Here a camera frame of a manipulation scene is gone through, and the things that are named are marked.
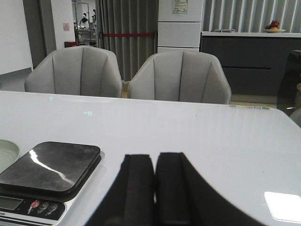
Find green round plate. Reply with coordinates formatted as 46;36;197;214
0;139;20;173

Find grey upholstered chair left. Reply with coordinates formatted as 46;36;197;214
24;46;122;98

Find white refrigerator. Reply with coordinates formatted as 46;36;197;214
157;0;204;53

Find black silver kitchen scale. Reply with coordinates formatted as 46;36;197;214
0;141;104;226

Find grey upholstered chair right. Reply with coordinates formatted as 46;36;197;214
127;50;231;105

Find red bin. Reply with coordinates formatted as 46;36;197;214
64;41;77;48

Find fruit bowl on counter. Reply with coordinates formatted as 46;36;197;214
263;20;286;33

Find red barrier belt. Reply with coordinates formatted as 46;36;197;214
103;32;155;37

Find grey upholstered chair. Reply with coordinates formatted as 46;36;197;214
24;46;122;98
127;50;231;105

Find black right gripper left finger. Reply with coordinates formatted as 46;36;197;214
87;154;154;226

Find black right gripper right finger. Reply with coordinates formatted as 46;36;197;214
155;153;261;226

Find dark grey sideboard counter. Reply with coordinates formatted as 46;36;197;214
200;32;301;97

